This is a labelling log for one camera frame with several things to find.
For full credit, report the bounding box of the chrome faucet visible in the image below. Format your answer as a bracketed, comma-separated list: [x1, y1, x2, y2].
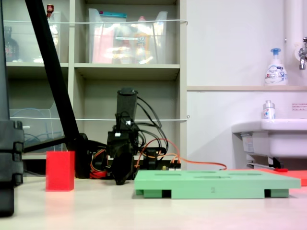
[294, 37, 307, 70]

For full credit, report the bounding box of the white cord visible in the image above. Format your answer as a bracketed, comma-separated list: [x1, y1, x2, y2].
[9, 115, 190, 122]
[3, 19, 189, 26]

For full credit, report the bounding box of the small orange flat block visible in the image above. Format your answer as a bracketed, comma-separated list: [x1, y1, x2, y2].
[275, 170, 307, 187]

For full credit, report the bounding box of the red square block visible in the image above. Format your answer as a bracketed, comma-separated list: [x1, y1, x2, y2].
[45, 150, 75, 192]

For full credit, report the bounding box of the orange bottle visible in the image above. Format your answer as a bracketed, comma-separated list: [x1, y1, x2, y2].
[133, 16, 151, 64]

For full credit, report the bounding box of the white sink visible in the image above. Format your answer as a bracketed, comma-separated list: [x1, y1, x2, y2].
[231, 118, 307, 168]

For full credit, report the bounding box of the long orange cable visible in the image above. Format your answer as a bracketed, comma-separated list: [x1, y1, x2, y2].
[135, 138, 227, 171]

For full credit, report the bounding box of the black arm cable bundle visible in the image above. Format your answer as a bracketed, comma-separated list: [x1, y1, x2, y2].
[135, 95, 169, 154]

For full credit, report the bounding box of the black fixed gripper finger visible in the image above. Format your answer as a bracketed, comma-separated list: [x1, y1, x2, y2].
[112, 155, 126, 185]

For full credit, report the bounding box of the clear bin with blue cables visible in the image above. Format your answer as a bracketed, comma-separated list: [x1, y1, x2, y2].
[9, 109, 67, 154]

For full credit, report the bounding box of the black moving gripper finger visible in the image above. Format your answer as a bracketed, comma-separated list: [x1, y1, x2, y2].
[123, 153, 135, 184]

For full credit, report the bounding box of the black red table clamp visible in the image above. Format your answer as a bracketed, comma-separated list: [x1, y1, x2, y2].
[90, 148, 108, 179]
[143, 148, 166, 172]

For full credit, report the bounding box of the white foam soap bottle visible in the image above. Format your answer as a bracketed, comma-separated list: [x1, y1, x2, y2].
[264, 47, 288, 86]

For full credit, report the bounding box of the pink package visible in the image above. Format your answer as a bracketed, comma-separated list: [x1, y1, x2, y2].
[92, 25, 115, 64]

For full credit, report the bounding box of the small clear bottle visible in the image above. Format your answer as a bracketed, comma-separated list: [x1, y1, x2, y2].
[262, 100, 276, 120]

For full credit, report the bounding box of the dark glass bottle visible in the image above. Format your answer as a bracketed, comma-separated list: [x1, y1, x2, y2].
[3, 26, 20, 62]

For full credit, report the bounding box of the beige shelf unit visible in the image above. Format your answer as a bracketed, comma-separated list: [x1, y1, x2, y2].
[0, 0, 188, 168]

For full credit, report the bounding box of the bottle with red cap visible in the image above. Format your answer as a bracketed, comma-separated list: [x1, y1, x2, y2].
[46, 4, 59, 46]

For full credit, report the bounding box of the green shape sorter board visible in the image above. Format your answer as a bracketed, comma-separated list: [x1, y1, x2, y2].
[134, 170, 302, 199]

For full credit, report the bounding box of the large clear plastic bin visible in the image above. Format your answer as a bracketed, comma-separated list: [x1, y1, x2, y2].
[88, 8, 168, 65]

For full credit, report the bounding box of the circuit board with wires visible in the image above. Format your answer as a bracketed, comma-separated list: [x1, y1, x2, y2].
[162, 163, 182, 172]

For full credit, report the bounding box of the zip bag with teal strip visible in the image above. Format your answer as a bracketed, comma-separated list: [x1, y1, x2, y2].
[99, 11, 127, 24]

